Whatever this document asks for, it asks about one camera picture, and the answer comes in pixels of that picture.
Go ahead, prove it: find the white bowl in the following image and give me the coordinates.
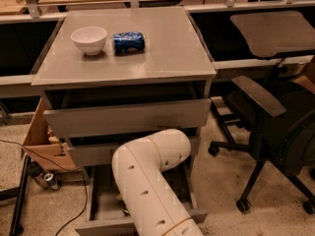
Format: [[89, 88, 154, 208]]
[[71, 27, 107, 55]]

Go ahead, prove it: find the bottle on floor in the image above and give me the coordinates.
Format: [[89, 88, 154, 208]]
[[27, 161, 48, 190]]

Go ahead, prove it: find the grey drawer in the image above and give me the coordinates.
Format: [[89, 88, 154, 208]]
[[44, 98, 211, 139], [69, 130, 197, 171], [76, 163, 208, 236]]

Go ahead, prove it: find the grey drawer cabinet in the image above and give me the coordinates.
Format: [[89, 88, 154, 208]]
[[31, 6, 217, 169]]

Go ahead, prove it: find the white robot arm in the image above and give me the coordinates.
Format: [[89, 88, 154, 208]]
[[112, 129, 203, 236]]

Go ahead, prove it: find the black floor cable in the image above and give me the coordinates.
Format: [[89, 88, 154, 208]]
[[0, 139, 89, 236]]

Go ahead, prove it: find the blue soda can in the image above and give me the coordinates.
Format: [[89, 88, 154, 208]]
[[112, 31, 145, 55]]

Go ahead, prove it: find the grey middle drawer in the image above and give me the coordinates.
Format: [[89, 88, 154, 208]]
[[69, 130, 197, 171]]

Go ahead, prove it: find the grey bottom drawer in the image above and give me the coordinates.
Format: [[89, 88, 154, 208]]
[[76, 163, 208, 236]]

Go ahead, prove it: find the black office chair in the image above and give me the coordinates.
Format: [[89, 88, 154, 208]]
[[208, 11, 315, 214]]

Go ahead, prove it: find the small can on floor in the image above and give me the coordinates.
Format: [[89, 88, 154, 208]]
[[43, 172, 60, 190]]

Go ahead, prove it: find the black stand leg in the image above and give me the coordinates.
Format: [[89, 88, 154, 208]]
[[0, 155, 31, 236]]

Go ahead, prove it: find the grey top drawer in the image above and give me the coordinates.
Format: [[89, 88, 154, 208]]
[[44, 98, 211, 139]]

